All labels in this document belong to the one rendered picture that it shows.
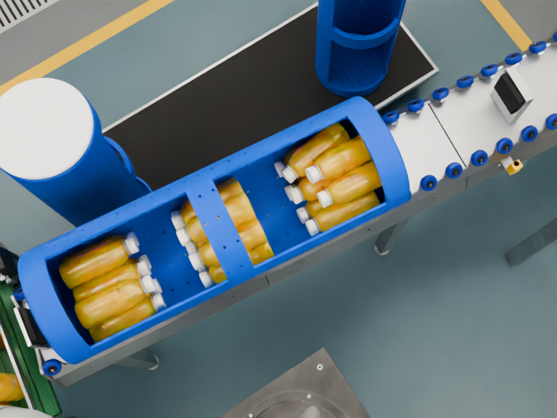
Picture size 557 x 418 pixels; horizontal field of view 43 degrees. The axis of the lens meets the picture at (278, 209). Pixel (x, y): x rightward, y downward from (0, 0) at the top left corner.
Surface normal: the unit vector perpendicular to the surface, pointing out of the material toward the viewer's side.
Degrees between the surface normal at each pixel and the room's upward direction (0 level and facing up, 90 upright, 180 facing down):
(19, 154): 0
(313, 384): 5
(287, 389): 5
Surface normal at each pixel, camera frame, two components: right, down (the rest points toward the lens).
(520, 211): -0.03, -0.25
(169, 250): 0.09, -0.01
